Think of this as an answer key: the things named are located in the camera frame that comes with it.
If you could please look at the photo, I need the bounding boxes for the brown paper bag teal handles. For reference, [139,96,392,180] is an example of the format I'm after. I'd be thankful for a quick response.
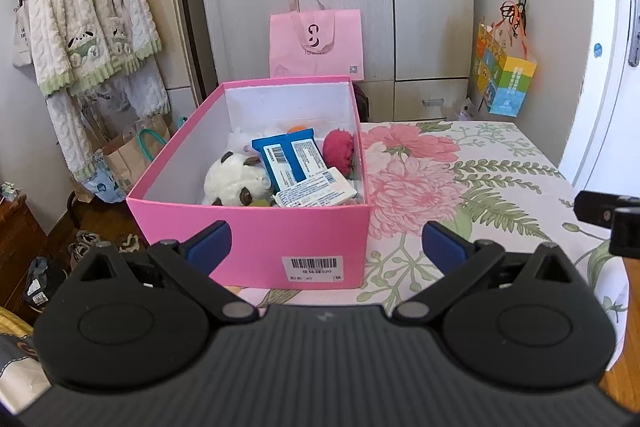
[102,114,173,188]

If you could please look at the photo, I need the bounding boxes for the cream and green fluffy cardigan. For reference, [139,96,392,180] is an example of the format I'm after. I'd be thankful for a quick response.
[27,0,163,96]

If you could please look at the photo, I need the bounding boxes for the red plush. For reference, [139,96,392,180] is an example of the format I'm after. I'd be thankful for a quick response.
[322,128,357,180]

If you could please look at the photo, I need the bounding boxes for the silver door handle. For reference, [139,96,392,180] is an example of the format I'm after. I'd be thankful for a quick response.
[629,0,640,68]

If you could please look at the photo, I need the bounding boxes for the blue tissue packet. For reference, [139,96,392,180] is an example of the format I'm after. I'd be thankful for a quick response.
[251,128,331,190]

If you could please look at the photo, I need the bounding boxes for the floral bed sheet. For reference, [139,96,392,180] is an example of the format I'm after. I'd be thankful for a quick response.
[235,121,631,358]

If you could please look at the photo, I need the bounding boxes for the brown wooden nightstand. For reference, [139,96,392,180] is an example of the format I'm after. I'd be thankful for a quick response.
[0,192,48,323]

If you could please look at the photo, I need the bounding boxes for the white tissue packet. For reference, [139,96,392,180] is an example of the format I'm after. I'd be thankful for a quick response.
[272,167,358,208]

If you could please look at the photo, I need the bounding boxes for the white fluffy pajama pants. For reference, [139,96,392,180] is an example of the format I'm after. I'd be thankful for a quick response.
[45,59,171,182]

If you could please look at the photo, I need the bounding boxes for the pink paper shopping bag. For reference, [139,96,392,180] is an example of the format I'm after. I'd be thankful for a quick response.
[269,0,364,82]

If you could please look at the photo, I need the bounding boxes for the white panda plush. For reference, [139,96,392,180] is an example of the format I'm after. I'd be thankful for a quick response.
[202,151,273,206]

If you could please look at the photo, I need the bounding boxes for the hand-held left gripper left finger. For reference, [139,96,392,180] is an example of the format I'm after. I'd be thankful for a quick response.
[75,220,258,324]

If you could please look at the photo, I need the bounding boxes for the black suitcase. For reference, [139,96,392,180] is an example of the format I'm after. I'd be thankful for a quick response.
[352,81,371,120]

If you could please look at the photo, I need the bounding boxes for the colourful striped gift bag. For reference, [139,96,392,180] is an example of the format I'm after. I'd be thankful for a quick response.
[470,2,538,116]

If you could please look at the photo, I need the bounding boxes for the white door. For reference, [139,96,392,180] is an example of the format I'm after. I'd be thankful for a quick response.
[557,0,640,195]

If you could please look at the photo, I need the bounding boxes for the blue printed bag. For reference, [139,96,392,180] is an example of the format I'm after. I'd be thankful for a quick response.
[90,149,128,204]

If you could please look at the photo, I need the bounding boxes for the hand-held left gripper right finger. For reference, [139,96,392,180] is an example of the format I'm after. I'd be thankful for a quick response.
[392,221,581,322]

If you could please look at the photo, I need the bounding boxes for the pink cardboard box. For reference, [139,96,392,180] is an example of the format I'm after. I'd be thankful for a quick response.
[126,75,372,290]

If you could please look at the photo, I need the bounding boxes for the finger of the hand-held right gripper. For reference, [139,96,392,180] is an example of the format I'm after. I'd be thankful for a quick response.
[573,189,640,258]

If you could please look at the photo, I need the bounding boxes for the white tote bag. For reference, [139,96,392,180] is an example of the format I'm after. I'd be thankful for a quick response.
[11,2,36,68]

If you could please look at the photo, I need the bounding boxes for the cartoon print cloth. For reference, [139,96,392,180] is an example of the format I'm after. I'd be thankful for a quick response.
[0,307,51,413]

